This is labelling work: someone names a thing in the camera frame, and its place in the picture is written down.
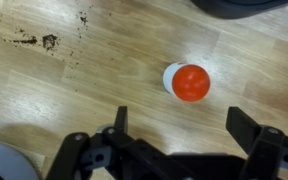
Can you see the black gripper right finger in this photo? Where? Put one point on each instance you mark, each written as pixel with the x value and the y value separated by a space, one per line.
pixel 267 153

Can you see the small orange and white bottle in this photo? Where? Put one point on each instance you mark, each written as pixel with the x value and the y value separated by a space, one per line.
pixel 190 83

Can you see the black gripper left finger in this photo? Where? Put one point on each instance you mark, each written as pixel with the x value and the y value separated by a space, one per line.
pixel 84 156

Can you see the spilled coffee grounds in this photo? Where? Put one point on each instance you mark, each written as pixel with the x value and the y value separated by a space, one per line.
pixel 49 40

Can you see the black coffee maker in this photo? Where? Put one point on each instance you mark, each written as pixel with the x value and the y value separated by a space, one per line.
pixel 237 8

